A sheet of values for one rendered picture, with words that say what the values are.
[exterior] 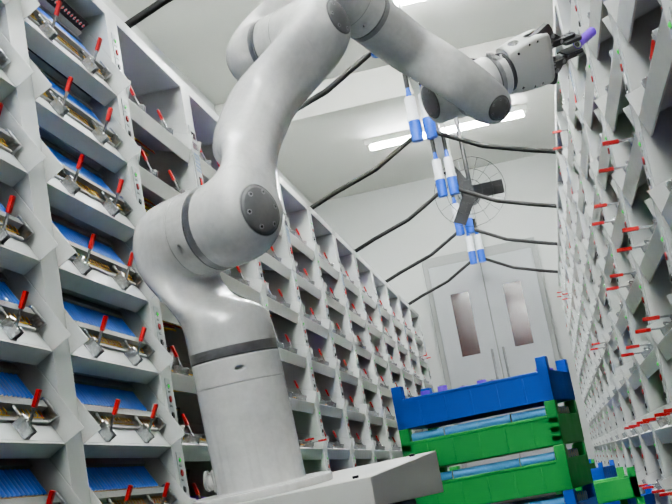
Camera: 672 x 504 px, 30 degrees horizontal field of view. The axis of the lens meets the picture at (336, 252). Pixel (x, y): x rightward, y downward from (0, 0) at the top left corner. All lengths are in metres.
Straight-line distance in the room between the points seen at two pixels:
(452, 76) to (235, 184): 0.64
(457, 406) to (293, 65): 0.78
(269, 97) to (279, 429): 0.49
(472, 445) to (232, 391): 0.78
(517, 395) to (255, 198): 0.83
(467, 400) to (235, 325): 0.77
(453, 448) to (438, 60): 0.71
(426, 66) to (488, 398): 0.61
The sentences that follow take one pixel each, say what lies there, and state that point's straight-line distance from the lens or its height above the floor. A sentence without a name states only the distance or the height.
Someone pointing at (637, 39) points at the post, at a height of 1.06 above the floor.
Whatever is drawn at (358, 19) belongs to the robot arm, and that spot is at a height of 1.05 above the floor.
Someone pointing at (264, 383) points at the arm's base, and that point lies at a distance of 1.65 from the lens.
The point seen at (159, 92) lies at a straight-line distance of 4.19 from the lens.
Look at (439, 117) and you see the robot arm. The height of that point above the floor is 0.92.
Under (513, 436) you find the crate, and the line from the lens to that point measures 2.31.
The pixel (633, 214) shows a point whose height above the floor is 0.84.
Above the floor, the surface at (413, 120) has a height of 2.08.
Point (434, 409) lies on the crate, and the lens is 2.35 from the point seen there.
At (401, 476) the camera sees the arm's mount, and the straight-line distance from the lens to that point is 1.66.
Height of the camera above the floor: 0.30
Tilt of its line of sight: 11 degrees up
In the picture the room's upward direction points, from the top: 10 degrees counter-clockwise
